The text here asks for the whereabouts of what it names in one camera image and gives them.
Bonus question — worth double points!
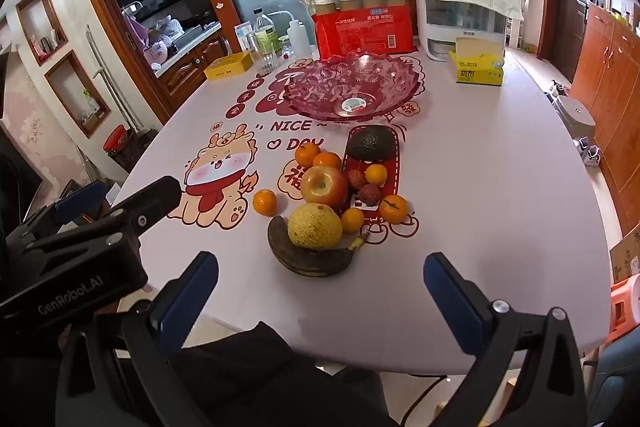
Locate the white countertop appliance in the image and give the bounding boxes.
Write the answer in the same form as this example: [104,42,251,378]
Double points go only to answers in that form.
[416,0,507,62]

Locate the pink bag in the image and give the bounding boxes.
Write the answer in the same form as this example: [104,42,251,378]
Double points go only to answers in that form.
[122,4,151,52]

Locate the black cable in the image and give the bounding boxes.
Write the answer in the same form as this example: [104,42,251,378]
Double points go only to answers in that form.
[395,372,451,427]

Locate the red apple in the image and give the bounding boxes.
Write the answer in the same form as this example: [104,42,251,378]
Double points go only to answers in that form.
[300,165,349,206]

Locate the dark avocado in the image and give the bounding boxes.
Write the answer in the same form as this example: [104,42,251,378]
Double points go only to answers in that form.
[346,125,396,162]

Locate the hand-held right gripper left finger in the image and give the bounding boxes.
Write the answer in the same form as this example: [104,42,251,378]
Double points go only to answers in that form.
[55,251,221,427]

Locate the wooden lower kitchen cabinet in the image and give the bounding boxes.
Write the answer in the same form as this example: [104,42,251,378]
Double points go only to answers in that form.
[155,32,236,98]

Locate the white squeeze bottle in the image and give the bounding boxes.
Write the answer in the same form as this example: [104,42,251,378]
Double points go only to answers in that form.
[272,9,313,60]

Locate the clear drinking glass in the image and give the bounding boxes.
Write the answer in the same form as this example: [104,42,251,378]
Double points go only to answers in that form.
[248,46,281,76]

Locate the metal wall rail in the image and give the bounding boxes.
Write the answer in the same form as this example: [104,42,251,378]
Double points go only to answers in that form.
[86,24,143,132]

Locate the red round stool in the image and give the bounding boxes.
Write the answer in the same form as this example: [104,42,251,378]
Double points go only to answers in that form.
[102,124,133,152]

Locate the grey round stool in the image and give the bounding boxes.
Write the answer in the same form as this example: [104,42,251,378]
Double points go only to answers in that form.
[555,94,597,140]

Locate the pink glass fruit bowl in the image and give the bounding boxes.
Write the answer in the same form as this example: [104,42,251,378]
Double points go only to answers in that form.
[283,52,430,124]

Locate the yellow tissue box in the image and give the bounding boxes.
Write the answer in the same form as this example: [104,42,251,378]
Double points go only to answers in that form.
[447,37,505,86]

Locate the cartoon printed tablecloth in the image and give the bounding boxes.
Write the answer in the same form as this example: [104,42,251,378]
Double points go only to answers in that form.
[109,49,623,375]

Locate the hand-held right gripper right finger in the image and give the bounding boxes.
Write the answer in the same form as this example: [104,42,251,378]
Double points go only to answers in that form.
[400,251,587,427]

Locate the orange tangerine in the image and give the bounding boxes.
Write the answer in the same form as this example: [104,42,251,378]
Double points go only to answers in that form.
[364,163,389,186]
[294,143,321,168]
[378,194,409,225]
[340,207,365,235]
[252,189,277,216]
[312,151,343,172]

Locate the dark entrance door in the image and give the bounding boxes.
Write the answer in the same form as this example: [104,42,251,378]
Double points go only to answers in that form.
[552,0,593,82]

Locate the pair of shoes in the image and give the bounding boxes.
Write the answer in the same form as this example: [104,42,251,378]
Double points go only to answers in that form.
[572,137,601,168]

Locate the cardboard box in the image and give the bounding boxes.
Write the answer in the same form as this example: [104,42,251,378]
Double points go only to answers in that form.
[609,227,640,285]

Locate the white and blue carton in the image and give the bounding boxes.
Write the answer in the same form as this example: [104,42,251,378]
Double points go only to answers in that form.
[235,22,257,54]

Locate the clear bottle with green label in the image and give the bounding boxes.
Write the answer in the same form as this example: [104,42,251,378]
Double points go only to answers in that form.
[252,8,283,58]

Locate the red paper cup package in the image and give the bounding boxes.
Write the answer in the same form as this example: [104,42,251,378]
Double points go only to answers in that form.
[305,0,420,62]

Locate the flat yellow box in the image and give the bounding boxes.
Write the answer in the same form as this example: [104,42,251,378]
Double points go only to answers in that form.
[203,52,254,82]

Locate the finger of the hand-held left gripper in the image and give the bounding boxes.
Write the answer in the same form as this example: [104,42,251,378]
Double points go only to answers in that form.
[5,181,113,244]
[22,176,182,258]

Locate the pink plastic stool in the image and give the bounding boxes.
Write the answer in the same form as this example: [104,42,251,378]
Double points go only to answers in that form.
[602,274,640,348]

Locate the orange wooden cabinet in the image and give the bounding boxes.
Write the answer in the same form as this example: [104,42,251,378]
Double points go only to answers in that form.
[570,2,640,238]

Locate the yellow pear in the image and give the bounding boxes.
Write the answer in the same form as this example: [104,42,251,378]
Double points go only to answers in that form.
[287,203,344,251]

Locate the person's dark pants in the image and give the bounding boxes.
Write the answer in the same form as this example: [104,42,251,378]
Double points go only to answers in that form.
[167,319,401,427]

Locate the blackened banana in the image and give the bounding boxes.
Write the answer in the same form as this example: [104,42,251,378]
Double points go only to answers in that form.
[267,215,371,278]

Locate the dark purple passion fruit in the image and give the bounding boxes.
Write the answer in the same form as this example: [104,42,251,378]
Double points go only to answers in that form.
[357,184,382,206]

